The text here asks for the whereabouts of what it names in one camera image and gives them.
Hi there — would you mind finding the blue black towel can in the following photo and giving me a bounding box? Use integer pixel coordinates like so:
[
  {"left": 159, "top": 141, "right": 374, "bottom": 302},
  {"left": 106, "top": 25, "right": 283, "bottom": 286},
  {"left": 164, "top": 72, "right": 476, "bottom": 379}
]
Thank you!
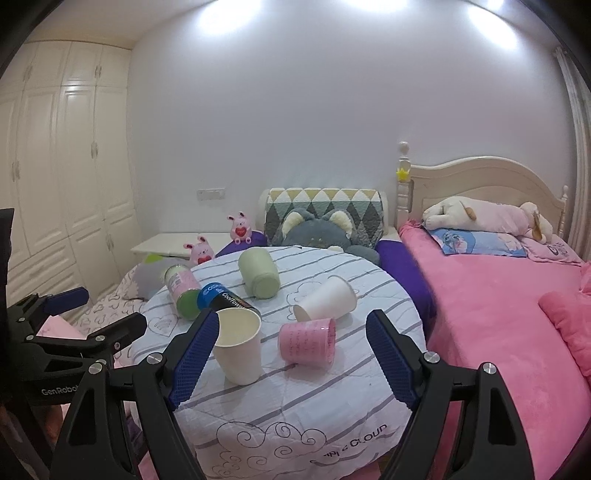
[{"left": 197, "top": 282, "right": 260, "bottom": 315}]

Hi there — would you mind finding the pink bunny toy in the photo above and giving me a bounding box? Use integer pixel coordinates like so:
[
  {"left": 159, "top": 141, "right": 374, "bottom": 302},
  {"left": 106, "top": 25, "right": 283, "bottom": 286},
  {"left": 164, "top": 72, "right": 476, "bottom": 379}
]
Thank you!
[
  {"left": 183, "top": 236, "right": 215, "bottom": 265},
  {"left": 228, "top": 211, "right": 252, "bottom": 245}
]

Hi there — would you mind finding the cream wardrobe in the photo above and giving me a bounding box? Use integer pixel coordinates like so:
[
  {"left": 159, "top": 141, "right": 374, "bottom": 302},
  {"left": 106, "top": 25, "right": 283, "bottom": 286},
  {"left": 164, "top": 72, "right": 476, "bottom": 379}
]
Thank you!
[{"left": 1, "top": 41, "right": 140, "bottom": 301}]

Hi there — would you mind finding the light green cup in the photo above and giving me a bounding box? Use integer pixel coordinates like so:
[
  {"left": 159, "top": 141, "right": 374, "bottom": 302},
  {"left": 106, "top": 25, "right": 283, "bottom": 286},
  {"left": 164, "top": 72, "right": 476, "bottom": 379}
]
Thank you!
[{"left": 238, "top": 247, "right": 280, "bottom": 299}]

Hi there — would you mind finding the wall socket panel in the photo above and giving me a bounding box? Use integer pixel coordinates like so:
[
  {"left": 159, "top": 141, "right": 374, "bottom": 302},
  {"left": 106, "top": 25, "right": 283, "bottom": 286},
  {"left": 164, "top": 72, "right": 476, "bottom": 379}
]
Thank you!
[{"left": 197, "top": 187, "right": 225, "bottom": 201}]

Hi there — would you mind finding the cream curtain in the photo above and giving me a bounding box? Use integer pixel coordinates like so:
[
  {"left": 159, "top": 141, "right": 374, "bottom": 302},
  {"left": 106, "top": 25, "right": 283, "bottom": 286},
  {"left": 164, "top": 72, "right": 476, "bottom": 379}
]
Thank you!
[{"left": 554, "top": 46, "right": 590, "bottom": 260}]

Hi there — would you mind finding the pink paper cup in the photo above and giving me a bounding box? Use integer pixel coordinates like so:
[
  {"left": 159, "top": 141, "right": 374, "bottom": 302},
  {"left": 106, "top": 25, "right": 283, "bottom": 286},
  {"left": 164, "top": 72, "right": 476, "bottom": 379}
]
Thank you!
[{"left": 277, "top": 318, "right": 335, "bottom": 368}]

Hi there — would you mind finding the pink fleece blanket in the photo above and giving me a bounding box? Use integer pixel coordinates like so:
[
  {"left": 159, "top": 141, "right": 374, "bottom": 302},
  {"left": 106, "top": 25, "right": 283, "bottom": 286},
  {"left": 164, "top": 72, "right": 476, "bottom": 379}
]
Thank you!
[{"left": 399, "top": 222, "right": 590, "bottom": 479}]

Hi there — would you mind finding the pink white plush dog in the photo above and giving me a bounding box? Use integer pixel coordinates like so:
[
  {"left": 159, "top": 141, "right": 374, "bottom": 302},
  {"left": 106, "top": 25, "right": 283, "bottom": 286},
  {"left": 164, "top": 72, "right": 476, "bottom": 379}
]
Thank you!
[{"left": 422, "top": 196, "right": 554, "bottom": 244}]

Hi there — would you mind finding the yellow star sticker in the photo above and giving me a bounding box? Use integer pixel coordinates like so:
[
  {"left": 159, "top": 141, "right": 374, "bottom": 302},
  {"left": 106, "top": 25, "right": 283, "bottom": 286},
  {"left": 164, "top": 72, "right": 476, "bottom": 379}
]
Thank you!
[{"left": 397, "top": 168, "right": 411, "bottom": 183}]

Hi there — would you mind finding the white nightstand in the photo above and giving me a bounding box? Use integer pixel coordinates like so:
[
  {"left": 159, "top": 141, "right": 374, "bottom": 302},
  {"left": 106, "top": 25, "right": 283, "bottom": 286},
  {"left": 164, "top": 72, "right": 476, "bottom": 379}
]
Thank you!
[{"left": 131, "top": 232, "right": 230, "bottom": 259}]

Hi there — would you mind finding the striped white quilt cover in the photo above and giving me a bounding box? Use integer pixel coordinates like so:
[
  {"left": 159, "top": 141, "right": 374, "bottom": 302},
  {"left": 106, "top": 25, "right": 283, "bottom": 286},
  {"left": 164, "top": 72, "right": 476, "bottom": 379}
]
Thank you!
[{"left": 124, "top": 245, "right": 429, "bottom": 480}]

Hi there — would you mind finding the blue cartoon pillow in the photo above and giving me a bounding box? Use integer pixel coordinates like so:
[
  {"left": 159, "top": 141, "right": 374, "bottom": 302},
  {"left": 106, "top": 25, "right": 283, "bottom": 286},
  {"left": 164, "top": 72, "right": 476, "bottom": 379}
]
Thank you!
[{"left": 428, "top": 228, "right": 527, "bottom": 258}]

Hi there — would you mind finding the pink bunny toy near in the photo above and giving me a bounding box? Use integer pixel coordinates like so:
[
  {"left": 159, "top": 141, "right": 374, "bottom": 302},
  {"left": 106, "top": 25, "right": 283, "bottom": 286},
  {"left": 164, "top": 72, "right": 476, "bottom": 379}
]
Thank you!
[{"left": 183, "top": 236, "right": 215, "bottom": 265}]

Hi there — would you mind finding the white paper cup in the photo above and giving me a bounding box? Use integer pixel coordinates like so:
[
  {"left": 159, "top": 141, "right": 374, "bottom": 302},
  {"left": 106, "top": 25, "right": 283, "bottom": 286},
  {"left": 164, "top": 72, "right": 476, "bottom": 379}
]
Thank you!
[
  {"left": 294, "top": 276, "right": 358, "bottom": 322},
  {"left": 213, "top": 308, "right": 263, "bottom": 386}
]

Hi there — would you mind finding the pink green canister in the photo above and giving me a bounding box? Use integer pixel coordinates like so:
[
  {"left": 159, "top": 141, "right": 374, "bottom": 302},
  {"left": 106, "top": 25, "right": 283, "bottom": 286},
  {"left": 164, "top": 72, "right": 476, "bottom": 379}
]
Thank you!
[{"left": 164, "top": 265, "right": 201, "bottom": 320}]

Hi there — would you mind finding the triangle pattern pillow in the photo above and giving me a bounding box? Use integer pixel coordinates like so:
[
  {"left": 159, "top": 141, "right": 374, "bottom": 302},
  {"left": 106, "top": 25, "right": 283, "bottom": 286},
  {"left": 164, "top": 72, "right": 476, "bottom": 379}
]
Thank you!
[{"left": 256, "top": 187, "right": 390, "bottom": 248}]

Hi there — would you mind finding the heart pattern sheet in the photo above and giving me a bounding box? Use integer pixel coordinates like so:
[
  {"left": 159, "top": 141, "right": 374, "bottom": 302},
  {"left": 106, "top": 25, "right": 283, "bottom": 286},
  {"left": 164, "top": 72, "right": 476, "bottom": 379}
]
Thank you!
[{"left": 73, "top": 266, "right": 147, "bottom": 336}]

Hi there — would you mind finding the light pink quilt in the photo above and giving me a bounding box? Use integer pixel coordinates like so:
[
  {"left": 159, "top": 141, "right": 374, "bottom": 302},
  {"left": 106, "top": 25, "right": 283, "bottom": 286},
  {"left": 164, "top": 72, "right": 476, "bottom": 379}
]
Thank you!
[{"left": 37, "top": 316, "right": 86, "bottom": 340}]

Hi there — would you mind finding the cream wooden headboard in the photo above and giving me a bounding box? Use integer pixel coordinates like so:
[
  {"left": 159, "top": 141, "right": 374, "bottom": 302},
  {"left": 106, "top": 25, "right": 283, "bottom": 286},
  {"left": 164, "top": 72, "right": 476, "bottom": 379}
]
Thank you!
[{"left": 396, "top": 141, "right": 568, "bottom": 238}]

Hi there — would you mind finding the pink bunny toy far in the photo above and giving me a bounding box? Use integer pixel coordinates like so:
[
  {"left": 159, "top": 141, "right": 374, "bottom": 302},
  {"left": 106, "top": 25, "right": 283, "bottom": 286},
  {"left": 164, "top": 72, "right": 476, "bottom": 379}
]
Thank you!
[{"left": 228, "top": 211, "right": 252, "bottom": 245}]

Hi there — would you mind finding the grey cat plush cushion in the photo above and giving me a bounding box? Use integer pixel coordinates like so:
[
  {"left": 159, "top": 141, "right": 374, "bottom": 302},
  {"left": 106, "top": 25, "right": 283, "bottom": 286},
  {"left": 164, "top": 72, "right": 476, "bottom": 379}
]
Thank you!
[{"left": 280, "top": 209, "right": 381, "bottom": 266}]

